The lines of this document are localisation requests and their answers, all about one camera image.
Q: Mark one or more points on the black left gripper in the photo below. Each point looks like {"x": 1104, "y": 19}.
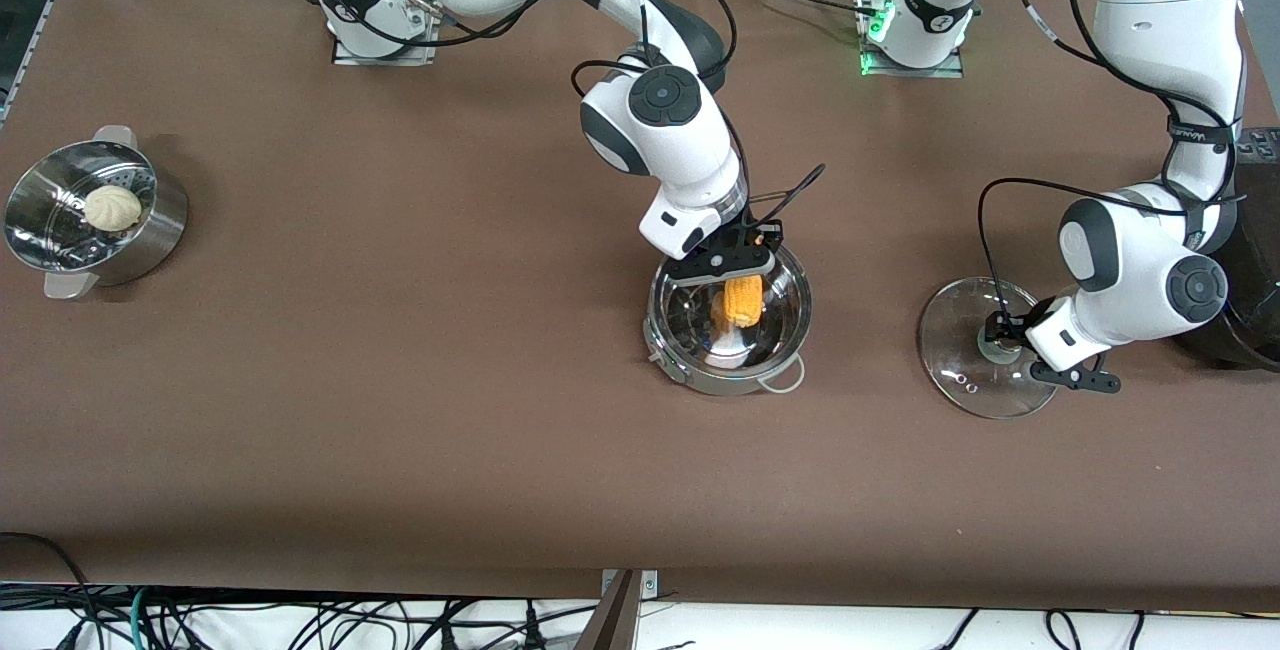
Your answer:
{"x": 1012, "y": 325}

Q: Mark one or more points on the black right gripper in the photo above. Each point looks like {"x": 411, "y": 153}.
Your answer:
{"x": 757, "y": 231}

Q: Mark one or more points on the yellow corn cob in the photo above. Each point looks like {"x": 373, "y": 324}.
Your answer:
{"x": 742, "y": 302}

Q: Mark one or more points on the glass pot lid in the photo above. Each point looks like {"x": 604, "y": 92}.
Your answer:
{"x": 960, "y": 370}

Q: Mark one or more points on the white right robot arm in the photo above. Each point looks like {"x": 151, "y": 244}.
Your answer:
{"x": 670, "y": 130}

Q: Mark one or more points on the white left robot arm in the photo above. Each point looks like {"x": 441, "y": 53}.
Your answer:
{"x": 1130, "y": 290}

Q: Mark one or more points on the stainless steel pot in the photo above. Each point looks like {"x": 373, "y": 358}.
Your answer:
{"x": 690, "y": 345}

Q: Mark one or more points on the steel steamer pot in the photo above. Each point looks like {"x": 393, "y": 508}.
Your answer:
{"x": 150, "y": 240}

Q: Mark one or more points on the black rice cooker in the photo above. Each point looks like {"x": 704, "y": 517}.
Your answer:
{"x": 1255, "y": 260}

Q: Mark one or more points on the white steamed bun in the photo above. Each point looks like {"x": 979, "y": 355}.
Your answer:
{"x": 112, "y": 208}

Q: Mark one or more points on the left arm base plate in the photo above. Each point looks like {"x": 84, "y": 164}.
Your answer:
{"x": 955, "y": 70}

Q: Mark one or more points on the metal table edge bracket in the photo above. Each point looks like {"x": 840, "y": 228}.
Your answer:
{"x": 650, "y": 585}

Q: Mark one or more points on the dark camera pole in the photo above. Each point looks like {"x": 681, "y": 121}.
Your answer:
{"x": 612, "y": 620}

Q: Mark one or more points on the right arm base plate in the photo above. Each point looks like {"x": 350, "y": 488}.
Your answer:
{"x": 385, "y": 55}

